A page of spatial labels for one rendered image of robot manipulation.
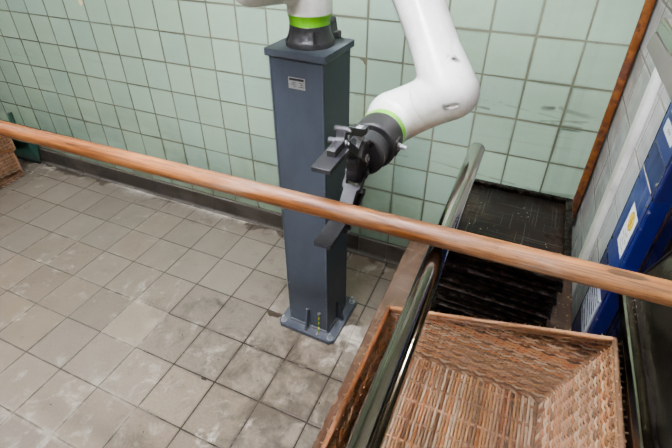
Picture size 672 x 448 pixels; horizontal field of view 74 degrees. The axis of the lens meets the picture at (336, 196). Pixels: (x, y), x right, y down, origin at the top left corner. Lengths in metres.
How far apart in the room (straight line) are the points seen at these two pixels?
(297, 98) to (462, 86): 0.67
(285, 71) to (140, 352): 1.32
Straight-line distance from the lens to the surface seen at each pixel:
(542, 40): 1.77
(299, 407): 1.85
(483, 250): 0.61
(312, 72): 1.35
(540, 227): 1.22
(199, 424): 1.87
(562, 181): 1.97
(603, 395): 1.03
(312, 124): 1.42
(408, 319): 0.54
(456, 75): 0.86
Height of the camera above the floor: 1.58
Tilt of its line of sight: 34 degrees down
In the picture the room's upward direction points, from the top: straight up
